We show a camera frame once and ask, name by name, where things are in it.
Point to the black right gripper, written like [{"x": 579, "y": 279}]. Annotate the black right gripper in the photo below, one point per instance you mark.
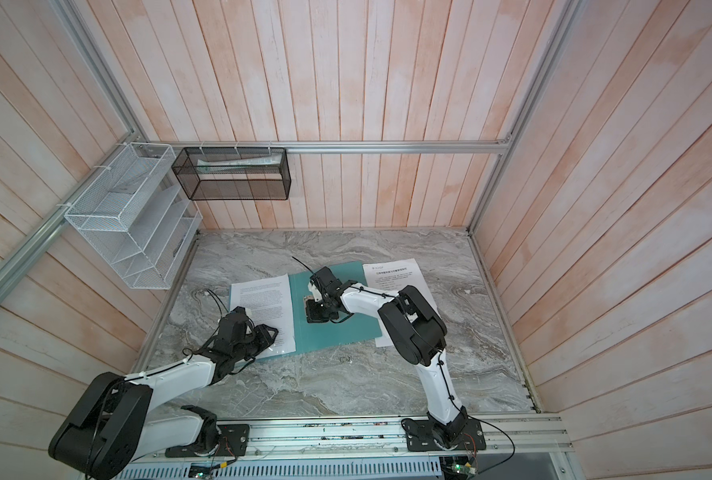
[{"x": 314, "y": 315}]

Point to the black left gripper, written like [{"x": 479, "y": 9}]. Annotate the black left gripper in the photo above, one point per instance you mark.
[{"x": 262, "y": 332}]

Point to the green file folder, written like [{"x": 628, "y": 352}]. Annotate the green file folder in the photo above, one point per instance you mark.
[{"x": 304, "y": 337}]

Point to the printed paper sheet dense text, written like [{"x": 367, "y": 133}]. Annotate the printed paper sheet dense text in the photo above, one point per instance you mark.
[{"x": 269, "y": 301}]

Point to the printed paper sheet with title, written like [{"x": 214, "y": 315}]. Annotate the printed paper sheet with title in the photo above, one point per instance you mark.
[{"x": 394, "y": 276}]

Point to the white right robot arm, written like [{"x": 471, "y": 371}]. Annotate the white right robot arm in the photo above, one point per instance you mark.
[{"x": 417, "y": 332}]

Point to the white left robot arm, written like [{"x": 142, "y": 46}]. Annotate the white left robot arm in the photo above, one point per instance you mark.
[{"x": 110, "y": 427}]

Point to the black mesh basket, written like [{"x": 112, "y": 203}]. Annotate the black mesh basket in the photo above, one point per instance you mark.
[{"x": 273, "y": 186}]

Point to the paper inside black basket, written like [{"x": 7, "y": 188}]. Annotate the paper inside black basket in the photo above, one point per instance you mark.
[{"x": 252, "y": 165}]

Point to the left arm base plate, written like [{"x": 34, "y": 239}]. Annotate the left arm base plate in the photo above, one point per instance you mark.
[{"x": 229, "y": 440}]

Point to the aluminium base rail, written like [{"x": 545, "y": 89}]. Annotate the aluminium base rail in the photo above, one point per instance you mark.
[{"x": 375, "y": 436}]

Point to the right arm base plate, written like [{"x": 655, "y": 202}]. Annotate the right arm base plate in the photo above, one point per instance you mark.
[{"x": 426, "y": 435}]

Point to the white wire mesh shelf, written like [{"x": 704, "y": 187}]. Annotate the white wire mesh shelf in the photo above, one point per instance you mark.
[{"x": 141, "y": 224}]

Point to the horizontal aluminium frame bar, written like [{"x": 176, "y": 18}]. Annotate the horizontal aluminium frame bar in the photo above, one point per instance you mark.
[{"x": 357, "y": 147}]

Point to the left aluminium frame bar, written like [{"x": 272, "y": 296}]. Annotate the left aluminium frame bar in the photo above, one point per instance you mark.
[{"x": 15, "y": 267}]

